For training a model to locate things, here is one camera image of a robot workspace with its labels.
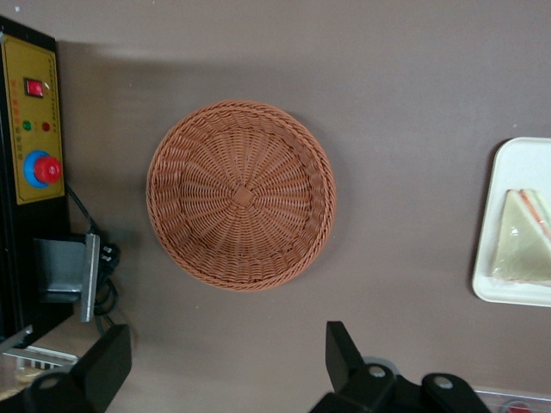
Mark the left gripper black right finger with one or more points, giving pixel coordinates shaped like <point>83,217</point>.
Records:
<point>344,357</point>

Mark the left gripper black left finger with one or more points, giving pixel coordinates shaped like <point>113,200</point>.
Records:
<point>107,365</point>

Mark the triangular sandwich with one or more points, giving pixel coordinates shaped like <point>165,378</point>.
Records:
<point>521,245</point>

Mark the beige plastic tray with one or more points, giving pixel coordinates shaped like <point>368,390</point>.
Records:
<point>508,292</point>

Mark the brown round wicker basket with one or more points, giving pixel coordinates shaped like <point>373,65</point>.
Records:
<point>241,195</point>

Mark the clear acrylic bottle rack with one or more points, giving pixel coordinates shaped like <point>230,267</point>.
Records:
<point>488,400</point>

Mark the red cola bottle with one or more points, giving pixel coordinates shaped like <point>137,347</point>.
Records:
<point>516,408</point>

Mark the black yellow control box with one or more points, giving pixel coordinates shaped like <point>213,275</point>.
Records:
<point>34,107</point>

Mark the grey metal bracket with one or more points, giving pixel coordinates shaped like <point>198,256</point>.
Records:
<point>64,258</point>

